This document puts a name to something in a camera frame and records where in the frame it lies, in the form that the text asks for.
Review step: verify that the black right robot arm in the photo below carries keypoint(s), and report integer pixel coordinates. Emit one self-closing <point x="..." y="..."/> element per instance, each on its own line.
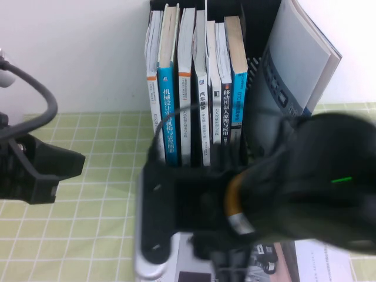
<point x="308" y="191"/>

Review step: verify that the green checked tablecloth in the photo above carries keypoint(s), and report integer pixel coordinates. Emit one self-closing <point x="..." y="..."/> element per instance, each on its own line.
<point x="88" y="220"/>

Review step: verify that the black spine mobile robot book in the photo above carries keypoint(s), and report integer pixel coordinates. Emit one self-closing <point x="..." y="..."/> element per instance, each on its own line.
<point x="226" y="117"/>

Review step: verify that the white spine car suspension book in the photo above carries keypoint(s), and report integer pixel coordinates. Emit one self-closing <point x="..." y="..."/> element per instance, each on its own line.
<point x="203" y="132"/>

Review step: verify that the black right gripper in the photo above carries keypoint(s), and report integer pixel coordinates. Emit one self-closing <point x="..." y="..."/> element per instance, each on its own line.
<point x="199" y="202"/>

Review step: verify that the brochure with container port cover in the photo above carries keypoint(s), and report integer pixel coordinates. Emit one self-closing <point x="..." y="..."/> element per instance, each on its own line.
<point x="279" y="264"/>

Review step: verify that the thin white booklet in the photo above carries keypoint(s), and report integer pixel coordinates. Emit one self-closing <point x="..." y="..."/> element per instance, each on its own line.
<point x="207" y="58"/>

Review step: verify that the black plastic book holder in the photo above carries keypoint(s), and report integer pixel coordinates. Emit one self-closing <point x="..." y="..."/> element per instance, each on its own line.
<point x="255" y="29"/>

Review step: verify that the white spine driverless car book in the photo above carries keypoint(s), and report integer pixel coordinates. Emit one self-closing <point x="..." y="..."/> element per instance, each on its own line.
<point x="216" y="123"/>

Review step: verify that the thin white orange-banded book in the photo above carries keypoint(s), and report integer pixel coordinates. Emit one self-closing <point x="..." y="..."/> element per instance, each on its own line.
<point x="153" y="58"/>

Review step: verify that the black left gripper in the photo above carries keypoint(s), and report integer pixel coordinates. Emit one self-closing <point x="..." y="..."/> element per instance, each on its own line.
<point x="17" y="176"/>

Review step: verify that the blue spine mechanical design book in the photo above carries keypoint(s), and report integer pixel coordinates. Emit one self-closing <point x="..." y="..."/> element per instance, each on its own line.
<point x="169" y="88"/>

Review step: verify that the thick white orange-banded book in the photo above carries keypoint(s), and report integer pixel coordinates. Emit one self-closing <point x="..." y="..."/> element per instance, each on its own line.
<point x="185" y="132"/>

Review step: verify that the grey blue cover brochure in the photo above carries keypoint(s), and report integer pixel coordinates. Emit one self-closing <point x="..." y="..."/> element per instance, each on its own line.
<point x="293" y="58"/>

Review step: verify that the blue spine DTC book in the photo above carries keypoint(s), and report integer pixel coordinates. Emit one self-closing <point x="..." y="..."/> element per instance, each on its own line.
<point x="239" y="100"/>

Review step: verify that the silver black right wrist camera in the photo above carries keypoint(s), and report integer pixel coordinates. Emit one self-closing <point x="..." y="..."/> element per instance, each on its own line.
<point x="155" y="217"/>

